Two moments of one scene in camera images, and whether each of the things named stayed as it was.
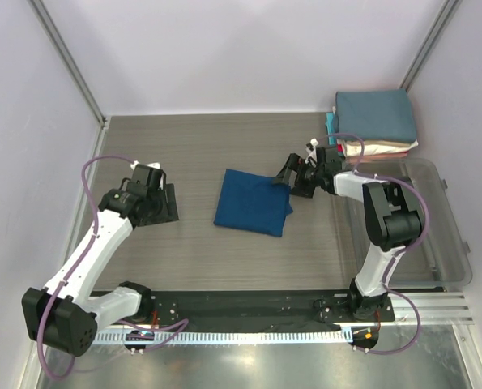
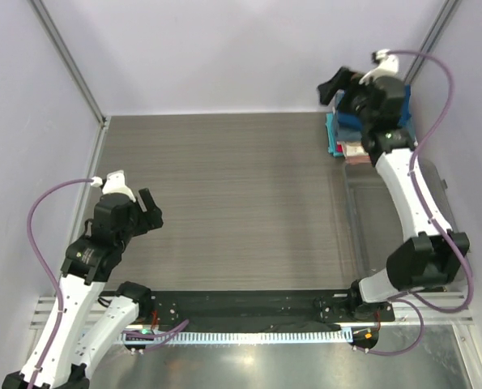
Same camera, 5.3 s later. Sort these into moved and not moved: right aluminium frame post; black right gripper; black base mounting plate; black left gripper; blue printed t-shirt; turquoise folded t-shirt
Moved: black left gripper; black right gripper; blue printed t-shirt
Not moved: turquoise folded t-shirt; right aluminium frame post; black base mounting plate
